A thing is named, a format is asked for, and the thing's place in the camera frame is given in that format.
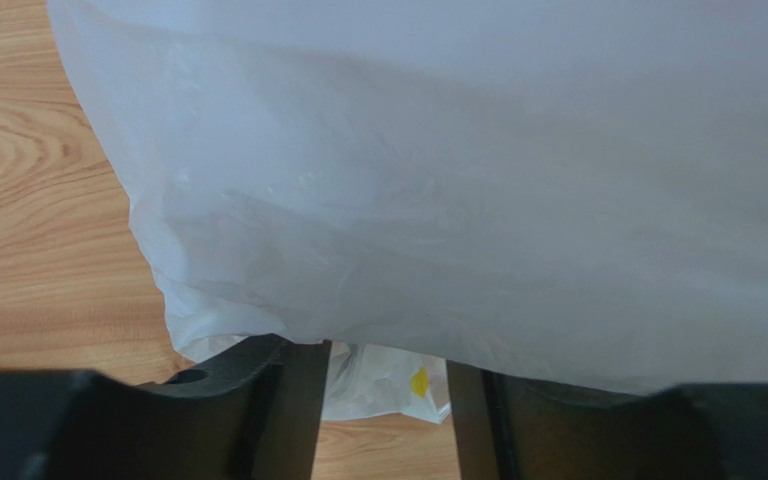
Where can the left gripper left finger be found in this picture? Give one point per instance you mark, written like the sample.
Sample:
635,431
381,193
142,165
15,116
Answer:
251,412

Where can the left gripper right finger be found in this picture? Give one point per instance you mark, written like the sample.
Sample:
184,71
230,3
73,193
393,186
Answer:
514,428

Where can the white plastic bag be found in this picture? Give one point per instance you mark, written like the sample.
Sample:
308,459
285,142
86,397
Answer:
572,191

